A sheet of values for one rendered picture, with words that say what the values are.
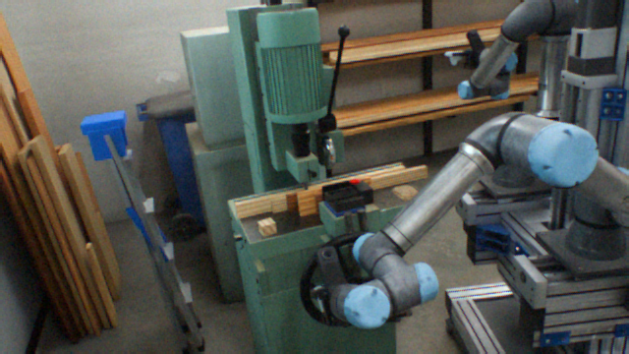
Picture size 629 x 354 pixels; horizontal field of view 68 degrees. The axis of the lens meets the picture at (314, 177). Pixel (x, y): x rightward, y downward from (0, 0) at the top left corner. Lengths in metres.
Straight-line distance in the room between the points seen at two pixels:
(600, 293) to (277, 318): 0.92
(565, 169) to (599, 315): 0.68
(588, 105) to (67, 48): 3.15
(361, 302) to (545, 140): 0.46
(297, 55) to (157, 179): 2.69
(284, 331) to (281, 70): 0.80
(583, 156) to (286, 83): 0.77
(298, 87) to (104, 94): 2.52
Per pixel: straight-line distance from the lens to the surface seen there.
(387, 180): 1.63
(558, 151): 0.98
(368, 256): 1.03
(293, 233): 1.39
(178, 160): 3.23
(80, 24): 3.69
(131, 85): 3.71
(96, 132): 2.00
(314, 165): 1.46
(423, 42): 3.76
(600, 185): 1.13
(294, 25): 1.33
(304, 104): 1.37
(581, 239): 1.46
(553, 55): 1.85
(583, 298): 1.53
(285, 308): 1.52
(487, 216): 1.87
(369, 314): 0.88
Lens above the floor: 1.56
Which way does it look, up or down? 22 degrees down
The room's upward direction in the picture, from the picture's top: 6 degrees counter-clockwise
